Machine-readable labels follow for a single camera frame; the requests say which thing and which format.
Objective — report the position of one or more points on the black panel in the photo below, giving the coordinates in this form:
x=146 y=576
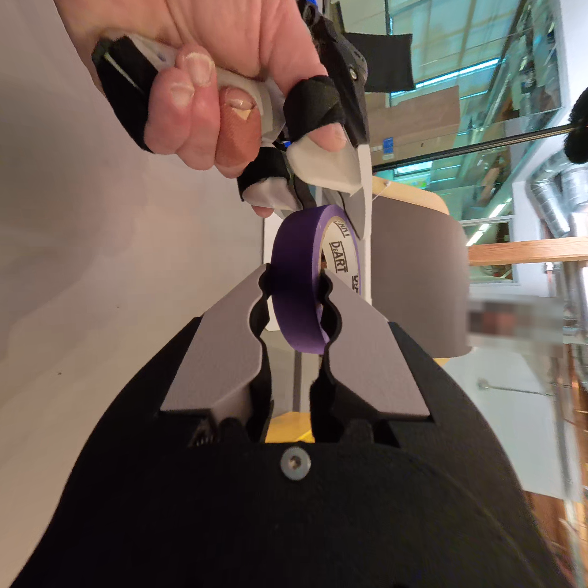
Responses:
x=386 y=59

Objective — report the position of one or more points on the silver ventilation duct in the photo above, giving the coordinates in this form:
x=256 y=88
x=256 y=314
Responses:
x=556 y=197

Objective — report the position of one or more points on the wooden railing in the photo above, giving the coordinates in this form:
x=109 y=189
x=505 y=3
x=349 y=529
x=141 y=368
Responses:
x=528 y=251

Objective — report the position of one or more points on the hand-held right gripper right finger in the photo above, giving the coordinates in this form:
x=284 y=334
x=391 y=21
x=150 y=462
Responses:
x=367 y=367

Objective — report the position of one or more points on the purple tape roll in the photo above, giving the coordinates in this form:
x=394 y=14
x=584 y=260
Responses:
x=294 y=285

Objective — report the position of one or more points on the brown wooden panel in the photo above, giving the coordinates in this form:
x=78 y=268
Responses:
x=422 y=119

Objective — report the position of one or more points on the small blue sign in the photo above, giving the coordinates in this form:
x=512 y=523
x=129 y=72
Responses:
x=388 y=146

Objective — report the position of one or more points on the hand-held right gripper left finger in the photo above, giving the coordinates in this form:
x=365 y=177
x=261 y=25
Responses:
x=220 y=349

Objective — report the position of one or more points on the yellow plastic bin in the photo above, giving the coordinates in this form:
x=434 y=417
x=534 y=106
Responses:
x=289 y=427

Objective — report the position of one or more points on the person's left hand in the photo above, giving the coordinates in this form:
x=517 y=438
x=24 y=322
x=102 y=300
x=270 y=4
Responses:
x=206 y=23

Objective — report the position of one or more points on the dark board with wooden rim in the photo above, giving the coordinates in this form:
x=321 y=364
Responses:
x=413 y=275

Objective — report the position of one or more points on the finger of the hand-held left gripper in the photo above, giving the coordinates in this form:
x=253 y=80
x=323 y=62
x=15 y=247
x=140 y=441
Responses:
x=365 y=211

